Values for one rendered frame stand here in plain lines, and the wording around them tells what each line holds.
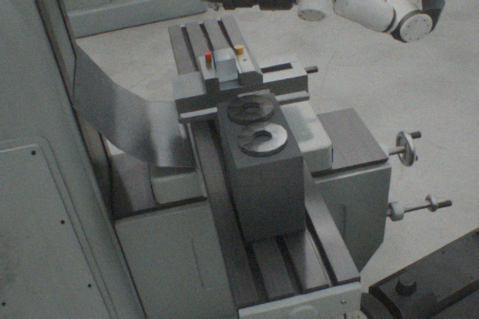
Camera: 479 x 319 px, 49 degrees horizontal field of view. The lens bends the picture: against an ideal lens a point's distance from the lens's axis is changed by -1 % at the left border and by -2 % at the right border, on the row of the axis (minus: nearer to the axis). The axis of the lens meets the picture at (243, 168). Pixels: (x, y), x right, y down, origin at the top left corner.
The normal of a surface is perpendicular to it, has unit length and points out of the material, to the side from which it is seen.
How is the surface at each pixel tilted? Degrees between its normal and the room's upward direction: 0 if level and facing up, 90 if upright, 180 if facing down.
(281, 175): 90
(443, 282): 0
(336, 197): 90
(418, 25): 100
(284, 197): 90
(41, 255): 88
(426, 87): 0
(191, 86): 0
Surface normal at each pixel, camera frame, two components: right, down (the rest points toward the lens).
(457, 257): -0.09, -0.77
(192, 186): 0.21, 0.61
